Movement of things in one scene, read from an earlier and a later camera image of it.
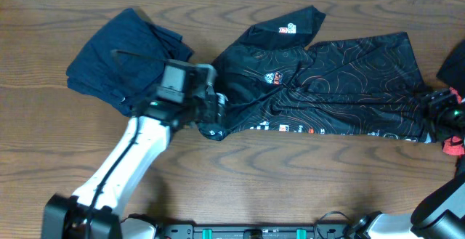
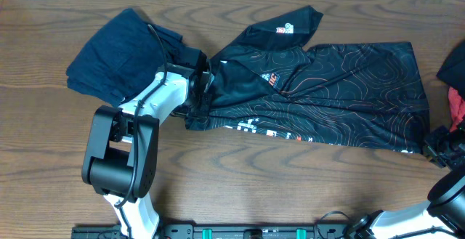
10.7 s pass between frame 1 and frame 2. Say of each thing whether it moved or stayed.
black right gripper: moved
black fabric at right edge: stayed
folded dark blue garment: stayed
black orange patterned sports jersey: stayed
